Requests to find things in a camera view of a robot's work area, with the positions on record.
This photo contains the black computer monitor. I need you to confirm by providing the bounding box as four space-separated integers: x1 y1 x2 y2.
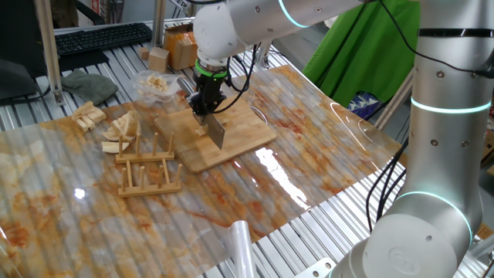
0 0 51 102

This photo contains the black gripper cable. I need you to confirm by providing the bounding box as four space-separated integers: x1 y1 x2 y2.
214 44 259 115

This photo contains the black cable bundle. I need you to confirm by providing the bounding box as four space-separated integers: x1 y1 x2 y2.
365 138 410 232

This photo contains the wooden block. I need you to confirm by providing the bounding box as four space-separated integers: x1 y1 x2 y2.
147 46 171 74

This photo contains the clear plastic bag roll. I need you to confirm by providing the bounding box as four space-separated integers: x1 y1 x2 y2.
225 219 258 278

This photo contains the diced lotus root heap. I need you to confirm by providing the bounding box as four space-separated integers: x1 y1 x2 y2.
139 73 171 93

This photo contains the aluminium frame post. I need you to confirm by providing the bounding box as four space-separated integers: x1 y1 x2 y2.
151 0 167 49
373 73 414 131
33 0 66 106

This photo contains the black camera cable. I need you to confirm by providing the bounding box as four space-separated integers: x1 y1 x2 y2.
181 0 494 78

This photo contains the blue patterned bag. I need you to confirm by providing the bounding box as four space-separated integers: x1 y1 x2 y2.
346 91 382 120

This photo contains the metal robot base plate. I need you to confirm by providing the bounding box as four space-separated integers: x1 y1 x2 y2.
293 257 337 278

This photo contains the green ringed wrist flange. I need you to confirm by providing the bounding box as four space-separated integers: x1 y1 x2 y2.
194 57 229 80

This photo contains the black keyboard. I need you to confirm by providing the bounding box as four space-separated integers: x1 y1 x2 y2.
55 22 154 57

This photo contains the grey green cloth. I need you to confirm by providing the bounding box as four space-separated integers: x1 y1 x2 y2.
60 69 120 107

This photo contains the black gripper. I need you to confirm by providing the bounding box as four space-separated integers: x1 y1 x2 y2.
188 76 228 117

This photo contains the wooden peg dish rack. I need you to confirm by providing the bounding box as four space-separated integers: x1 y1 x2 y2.
114 132 183 198

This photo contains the taped cardboard box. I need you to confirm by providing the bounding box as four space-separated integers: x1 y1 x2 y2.
163 22 200 72

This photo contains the marble pattern plastic mat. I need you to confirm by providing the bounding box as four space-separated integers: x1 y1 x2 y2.
0 63 402 278

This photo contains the steel cleaver knife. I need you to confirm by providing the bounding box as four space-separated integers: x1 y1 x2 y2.
176 76 227 151

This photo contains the bamboo cutting board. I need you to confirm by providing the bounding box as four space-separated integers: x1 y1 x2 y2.
154 96 278 174

